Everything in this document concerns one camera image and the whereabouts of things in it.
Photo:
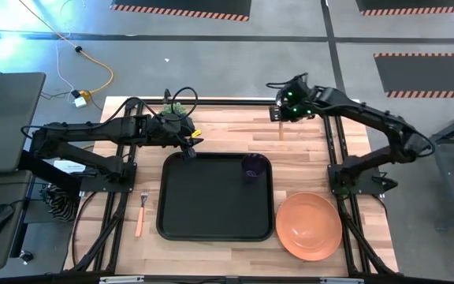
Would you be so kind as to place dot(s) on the small black clamp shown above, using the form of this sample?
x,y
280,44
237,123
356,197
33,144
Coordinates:
x,y
26,256

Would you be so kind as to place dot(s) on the purple faceted plastic cup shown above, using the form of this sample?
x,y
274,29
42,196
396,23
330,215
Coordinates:
x,y
254,171

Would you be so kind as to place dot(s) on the dark desk top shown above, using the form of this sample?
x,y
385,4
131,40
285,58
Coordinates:
x,y
6,118
2,252

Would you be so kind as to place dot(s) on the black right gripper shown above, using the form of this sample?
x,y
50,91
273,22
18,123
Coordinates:
x,y
300,116

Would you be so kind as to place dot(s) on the black ribbed device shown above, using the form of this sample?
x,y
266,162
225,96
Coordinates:
x,y
61,203

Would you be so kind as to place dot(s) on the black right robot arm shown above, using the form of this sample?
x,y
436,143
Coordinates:
x,y
369,114

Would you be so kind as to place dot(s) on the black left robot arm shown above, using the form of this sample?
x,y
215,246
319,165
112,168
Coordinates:
x,y
93,132

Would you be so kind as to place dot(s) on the yellow plug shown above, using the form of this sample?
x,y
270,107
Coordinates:
x,y
86,95

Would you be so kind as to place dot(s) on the white power adapter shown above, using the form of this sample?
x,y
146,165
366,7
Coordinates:
x,y
80,102

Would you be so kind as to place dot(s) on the black plastic tray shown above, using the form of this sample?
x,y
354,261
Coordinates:
x,y
211,197

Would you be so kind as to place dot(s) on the silver frame bracket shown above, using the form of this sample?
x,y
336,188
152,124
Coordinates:
x,y
341,281
122,279

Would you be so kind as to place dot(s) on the white paper label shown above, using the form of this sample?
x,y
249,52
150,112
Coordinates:
x,y
69,167

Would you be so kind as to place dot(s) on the orange plate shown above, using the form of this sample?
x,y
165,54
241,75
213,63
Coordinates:
x,y
309,226

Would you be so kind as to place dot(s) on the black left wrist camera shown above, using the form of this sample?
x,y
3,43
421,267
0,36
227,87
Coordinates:
x,y
183,127

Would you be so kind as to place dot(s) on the black mat orange striped edge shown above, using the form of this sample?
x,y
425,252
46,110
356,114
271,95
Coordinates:
x,y
428,73
179,6
416,4

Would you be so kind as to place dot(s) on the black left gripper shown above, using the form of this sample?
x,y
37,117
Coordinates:
x,y
164,138

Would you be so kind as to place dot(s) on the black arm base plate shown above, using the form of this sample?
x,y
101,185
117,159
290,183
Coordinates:
x,y
126,179
359,183

